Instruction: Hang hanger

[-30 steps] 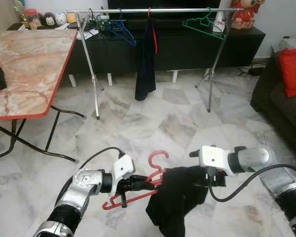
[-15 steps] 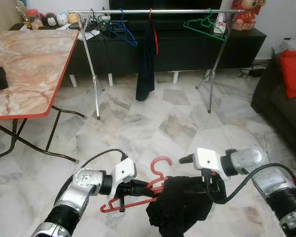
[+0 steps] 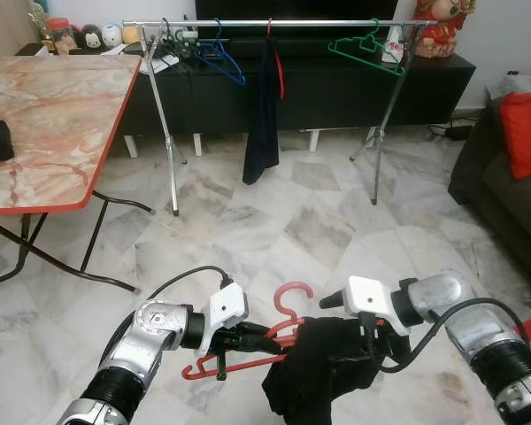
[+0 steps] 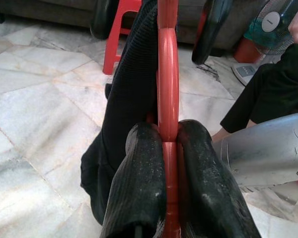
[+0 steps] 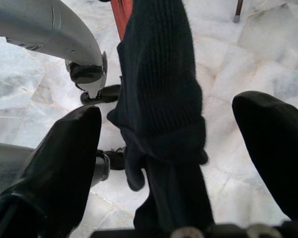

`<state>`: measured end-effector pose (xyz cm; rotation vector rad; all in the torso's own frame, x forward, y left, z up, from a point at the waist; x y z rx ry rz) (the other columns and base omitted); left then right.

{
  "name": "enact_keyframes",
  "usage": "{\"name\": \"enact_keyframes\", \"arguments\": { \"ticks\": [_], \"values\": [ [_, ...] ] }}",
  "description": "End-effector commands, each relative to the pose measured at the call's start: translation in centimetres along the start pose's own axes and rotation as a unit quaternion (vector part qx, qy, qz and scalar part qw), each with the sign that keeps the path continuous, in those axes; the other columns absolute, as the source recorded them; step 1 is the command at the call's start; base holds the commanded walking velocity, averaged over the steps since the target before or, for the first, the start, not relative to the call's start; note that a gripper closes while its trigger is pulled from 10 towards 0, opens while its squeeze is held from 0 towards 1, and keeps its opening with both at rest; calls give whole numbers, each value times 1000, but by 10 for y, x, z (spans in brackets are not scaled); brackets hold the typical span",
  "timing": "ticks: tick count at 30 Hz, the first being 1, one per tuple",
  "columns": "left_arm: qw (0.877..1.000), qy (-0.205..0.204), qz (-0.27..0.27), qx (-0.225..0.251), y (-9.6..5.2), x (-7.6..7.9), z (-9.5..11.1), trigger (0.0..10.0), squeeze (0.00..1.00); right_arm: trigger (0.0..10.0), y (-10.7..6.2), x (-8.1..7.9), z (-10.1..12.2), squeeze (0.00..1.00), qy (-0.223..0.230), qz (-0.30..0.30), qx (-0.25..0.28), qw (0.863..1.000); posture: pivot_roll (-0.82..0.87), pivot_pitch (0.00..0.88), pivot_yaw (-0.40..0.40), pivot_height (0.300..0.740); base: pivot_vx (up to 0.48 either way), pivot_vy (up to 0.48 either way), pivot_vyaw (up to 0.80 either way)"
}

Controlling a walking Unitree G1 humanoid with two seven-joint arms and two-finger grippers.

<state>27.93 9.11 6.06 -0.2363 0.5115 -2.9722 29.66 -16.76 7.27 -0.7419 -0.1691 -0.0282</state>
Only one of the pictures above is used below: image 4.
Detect red plastic hanger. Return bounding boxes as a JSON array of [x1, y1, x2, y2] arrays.
[[154, 0, 181, 238]]

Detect teal standing fan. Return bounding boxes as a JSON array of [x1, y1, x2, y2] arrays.
[[231, 0, 297, 87]]

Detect black printed clothes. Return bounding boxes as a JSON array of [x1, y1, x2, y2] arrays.
[[80, 0, 162, 224]]

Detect red plastic bucket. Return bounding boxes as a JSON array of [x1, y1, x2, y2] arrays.
[[234, 36, 263, 63]]

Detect dark grey-brown sofa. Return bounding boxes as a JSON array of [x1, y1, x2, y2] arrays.
[[0, 0, 241, 52]]

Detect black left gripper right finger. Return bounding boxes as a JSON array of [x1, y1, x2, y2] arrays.
[[177, 119, 262, 238]]

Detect red plastic stool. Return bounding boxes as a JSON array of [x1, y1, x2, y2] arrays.
[[102, 9, 145, 75]]

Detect person leg black trousers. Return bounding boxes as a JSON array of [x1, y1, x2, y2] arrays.
[[220, 42, 298, 134]]

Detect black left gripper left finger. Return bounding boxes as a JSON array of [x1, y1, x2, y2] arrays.
[[101, 122, 167, 238]]

